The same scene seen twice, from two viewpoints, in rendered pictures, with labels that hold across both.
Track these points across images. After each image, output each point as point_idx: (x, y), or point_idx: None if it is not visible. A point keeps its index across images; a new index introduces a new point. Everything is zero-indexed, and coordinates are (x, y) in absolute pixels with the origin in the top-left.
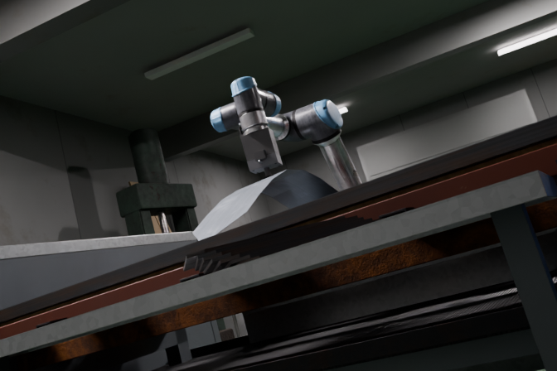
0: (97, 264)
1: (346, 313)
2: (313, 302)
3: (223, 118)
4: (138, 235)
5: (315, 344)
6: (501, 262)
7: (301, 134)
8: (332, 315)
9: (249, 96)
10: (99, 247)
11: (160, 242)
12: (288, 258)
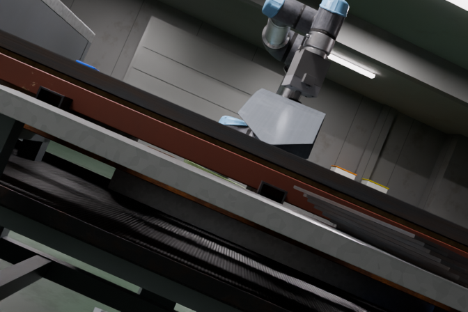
0: (28, 12)
1: (217, 228)
2: None
3: (283, 8)
4: (67, 8)
5: (245, 273)
6: (364, 281)
7: (286, 57)
8: (203, 221)
9: (338, 22)
10: None
11: (73, 26)
12: None
